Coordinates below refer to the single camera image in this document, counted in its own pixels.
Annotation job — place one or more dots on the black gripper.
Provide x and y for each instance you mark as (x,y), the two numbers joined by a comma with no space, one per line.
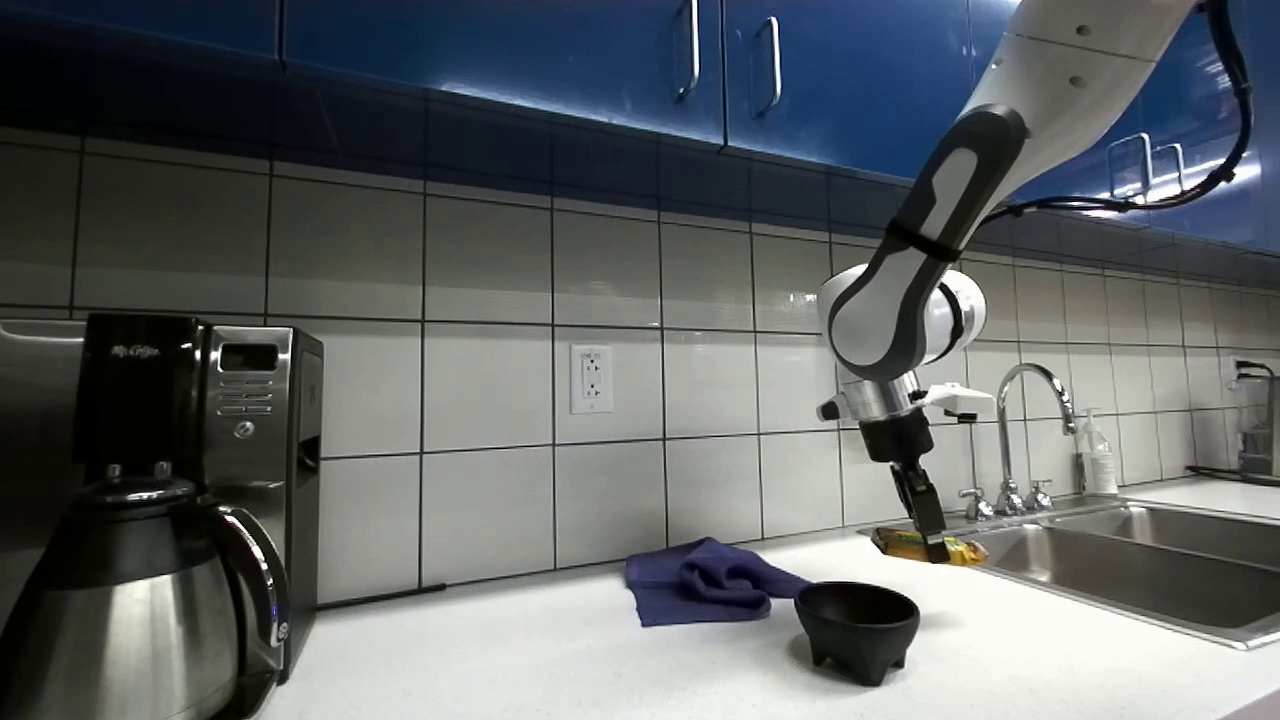
(892,436)

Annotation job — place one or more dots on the orange granola bar packet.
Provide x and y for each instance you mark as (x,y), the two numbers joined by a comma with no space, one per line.
(906,540)

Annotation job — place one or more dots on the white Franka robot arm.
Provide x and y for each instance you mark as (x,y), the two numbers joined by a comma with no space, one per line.
(933,255)

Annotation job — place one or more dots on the black stone bowl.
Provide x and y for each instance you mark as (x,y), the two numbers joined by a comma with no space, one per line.
(858,625)

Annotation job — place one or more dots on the chrome faucet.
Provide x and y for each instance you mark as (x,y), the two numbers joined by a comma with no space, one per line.
(1011,454)

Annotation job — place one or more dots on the clear soap bottle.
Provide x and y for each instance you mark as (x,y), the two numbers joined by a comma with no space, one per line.
(1096,461)

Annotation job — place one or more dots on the purple cloth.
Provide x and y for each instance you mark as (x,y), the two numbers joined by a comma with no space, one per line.
(702,583)

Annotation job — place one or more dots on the stainless steel sink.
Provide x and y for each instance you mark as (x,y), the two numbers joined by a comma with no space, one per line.
(1145,567)

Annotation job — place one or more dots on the dark countertop appliance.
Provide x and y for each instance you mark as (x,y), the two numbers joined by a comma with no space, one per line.
(1256,421)

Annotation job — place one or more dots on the black steel coffee maker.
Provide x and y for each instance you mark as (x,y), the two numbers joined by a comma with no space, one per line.
(240,426)

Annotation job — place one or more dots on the stainless steel carafe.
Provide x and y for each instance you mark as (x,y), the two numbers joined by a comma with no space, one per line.
(126,614)

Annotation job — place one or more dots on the white wall outlet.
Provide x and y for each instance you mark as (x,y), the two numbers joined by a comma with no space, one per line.
(594,378)

